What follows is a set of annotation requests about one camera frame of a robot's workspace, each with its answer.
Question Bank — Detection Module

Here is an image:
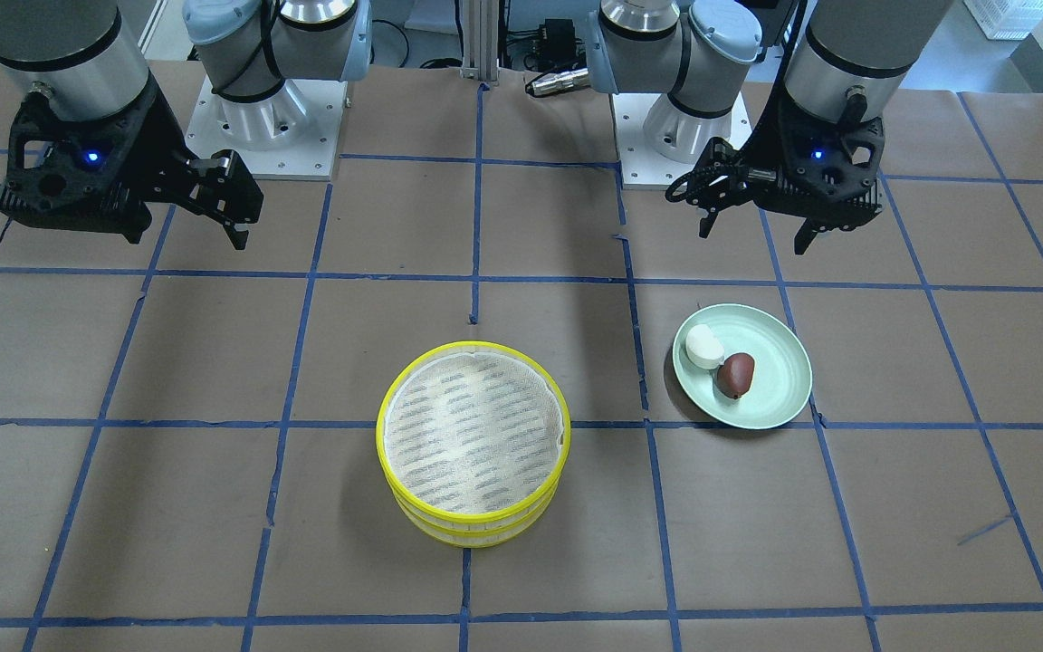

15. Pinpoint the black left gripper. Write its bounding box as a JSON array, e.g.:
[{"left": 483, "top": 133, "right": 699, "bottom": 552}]
[{"left": 664, "top": 86, "right": 886, "bottom": 255}]

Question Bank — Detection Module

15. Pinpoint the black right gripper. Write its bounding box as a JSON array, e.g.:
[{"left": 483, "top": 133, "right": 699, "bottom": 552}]
[{"left": 0, "top": 77, "right": 263, "bottom": 251}]

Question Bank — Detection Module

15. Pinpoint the yellow top steamer layer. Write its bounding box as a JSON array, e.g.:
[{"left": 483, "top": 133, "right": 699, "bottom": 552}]
[{"left": 375, "top": 340, "right": 571, "bottom": 523}]

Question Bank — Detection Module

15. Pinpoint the yellow steamer layer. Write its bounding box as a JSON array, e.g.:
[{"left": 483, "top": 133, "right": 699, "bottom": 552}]
[
  {"left": 394, "top": 485, "right": 559, "bottom": 548},
  {"left": 375, "top": 340, "right": 571, "bottom": 523}
]

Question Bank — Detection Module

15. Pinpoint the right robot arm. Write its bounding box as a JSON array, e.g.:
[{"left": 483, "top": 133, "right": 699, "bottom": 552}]
[{"left": 0, "top": 1, "right": 371, "bottom": 249}]

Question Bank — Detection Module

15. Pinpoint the yellow bottom steamer layer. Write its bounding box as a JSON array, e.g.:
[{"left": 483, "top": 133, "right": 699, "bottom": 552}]
[{"left": 394, "top": 485, "right": 559, "bottom": 548}]

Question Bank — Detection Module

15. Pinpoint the white bun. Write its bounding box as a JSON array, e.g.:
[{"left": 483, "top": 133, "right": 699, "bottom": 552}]
[{"left": 684, "top": 323, "right": 727, "bottom": 371}]

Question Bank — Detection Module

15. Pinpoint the light green plate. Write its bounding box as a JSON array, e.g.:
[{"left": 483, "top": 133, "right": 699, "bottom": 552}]
[{"left": 672, "top": 301, "right": 814, "bottom": 430}]

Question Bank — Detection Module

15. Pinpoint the silver flashlight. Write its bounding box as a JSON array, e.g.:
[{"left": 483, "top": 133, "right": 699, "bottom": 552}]
[{"left": 524, "top": 69, "right": 591, "bottom": 98}]

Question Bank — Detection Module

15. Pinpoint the white crate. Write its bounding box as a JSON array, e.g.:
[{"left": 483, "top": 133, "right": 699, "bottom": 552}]
[{"left": 962, "top": 0, "right": 1043, "bottom": 41}]

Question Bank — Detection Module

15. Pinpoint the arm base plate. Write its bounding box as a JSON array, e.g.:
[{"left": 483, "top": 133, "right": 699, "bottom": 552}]
[
  {"left": 611, "top": 92, "right": 752, "bottom": 190},
  {"left": 186, "top": 79, "right": 349, "bottom": 182}
]

